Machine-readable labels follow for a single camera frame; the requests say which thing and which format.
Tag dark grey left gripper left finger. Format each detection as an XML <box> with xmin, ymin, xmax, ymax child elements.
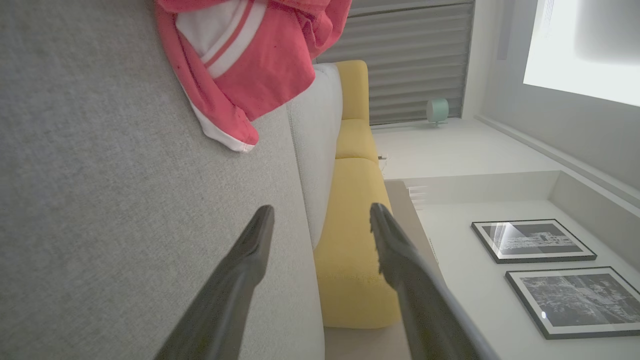
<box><xmin>154</xmin><ymin>204</ymin><xmax>276</xmax><ymax>360</ymax></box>

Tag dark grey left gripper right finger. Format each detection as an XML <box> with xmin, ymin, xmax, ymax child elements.
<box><xmin>369</xmin><ymin>202</ymin><xmax>501</xmax><ymax>360</ymax></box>

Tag red white basketball shorts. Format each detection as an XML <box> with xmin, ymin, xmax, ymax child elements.
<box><xmin>154</xmin><ymin>0</ymin><xmax>260</xmax><ymax>153</ymax></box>

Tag red white basketball jersey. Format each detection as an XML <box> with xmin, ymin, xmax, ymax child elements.
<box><xmin>170</xmin><ymin>0</ymin><xmax>353</xmax><ymax>123</ymax></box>

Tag wide yellow sofa backrest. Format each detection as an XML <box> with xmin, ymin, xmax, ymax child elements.
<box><xmin>313</xmin><ymin>156</ymin><xmax>402</xmax><ymax>331</ymax></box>

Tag black framed monochrome picture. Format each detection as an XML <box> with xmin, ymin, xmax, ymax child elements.
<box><xmin>505</xmin><ymin>266</ymin><xmax>640</xmax><ymax>341</ymax></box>
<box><xmin>471</xmin><ymin>218</ymin><xmax>598</xmax><ymax>264</ymax></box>

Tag large grey chaise seat cushion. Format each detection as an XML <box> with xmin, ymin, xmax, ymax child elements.
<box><xmin>0</xmin><ymin>0</ymin><xmax>327</xmax><ymax>360</ymax></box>

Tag narrow yellow sofa backrest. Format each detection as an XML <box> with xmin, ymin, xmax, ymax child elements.
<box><xmin>335</xmin><ymin>118</ymin><xmax>380</xmax><ymax>162</ymax></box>

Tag mint green round lamp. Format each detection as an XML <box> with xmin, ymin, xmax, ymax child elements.
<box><xmin>426</xmin><ymin>97</ymin><xmax>450</xmax><ymax>127</ymax></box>

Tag yellow sofa armrest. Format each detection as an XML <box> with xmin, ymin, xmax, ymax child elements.
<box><xmin>334</xmin><ymin>60</ymin><xmax>371</xmax><ymax>123</ymax></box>

